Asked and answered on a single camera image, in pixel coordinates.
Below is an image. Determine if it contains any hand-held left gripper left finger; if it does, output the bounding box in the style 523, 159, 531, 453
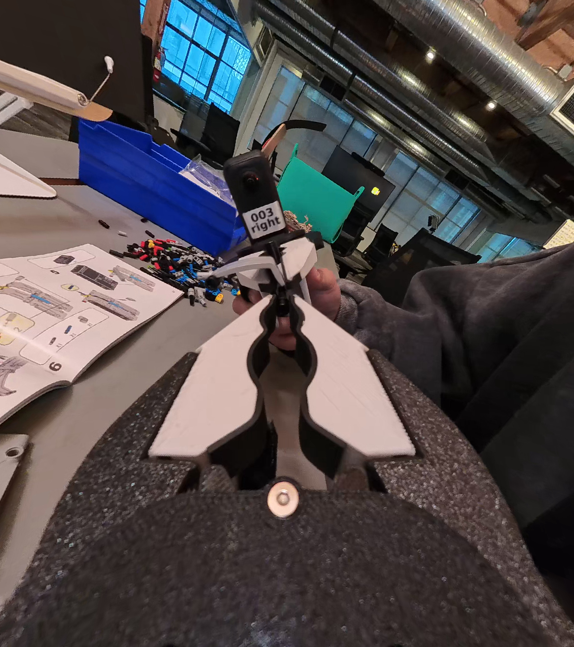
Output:
148, 296, 274, 478

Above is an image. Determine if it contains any wooden cutout model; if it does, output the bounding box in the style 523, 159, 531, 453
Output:
282, 210, 314, 234

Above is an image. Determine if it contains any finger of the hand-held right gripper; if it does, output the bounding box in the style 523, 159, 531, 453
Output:
210, 252, 282, 296
281, 239, 318, 306

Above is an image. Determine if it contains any pile of small brick parts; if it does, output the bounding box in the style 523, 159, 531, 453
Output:
99, 218, 240, 308

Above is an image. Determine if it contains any white laptop stand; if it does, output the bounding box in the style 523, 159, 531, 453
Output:
0, 0, 155, 145
0, 43, 116, 123

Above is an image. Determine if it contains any black monitor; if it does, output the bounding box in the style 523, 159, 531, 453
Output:
321, 146, 396, 215

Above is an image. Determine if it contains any person's right hand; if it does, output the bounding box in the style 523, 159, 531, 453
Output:
231, 267, 342, 350

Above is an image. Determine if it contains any blue plastic bin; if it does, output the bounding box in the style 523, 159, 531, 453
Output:
77, 118, 248, 257

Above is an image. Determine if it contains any grey desk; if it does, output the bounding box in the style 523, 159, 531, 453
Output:
0, 129, 348, 620

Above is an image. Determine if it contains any teal plastic bin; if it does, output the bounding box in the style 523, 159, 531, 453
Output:
277, 144, 366, 244

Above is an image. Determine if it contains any silver ventilation duct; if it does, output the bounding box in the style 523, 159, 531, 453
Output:
373, 0, 574, 175

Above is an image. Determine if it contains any small clear plastic bag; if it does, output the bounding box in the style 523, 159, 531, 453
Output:
180, 156, 229, 189

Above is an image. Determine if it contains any person's right forearm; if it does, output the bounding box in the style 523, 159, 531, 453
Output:
338, 227, 574, 440

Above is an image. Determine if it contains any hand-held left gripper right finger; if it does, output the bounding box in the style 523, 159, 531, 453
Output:
289, 296, 416, 478

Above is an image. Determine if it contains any open instruction booklet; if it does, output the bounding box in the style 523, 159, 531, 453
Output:
0, 244, 184, 456

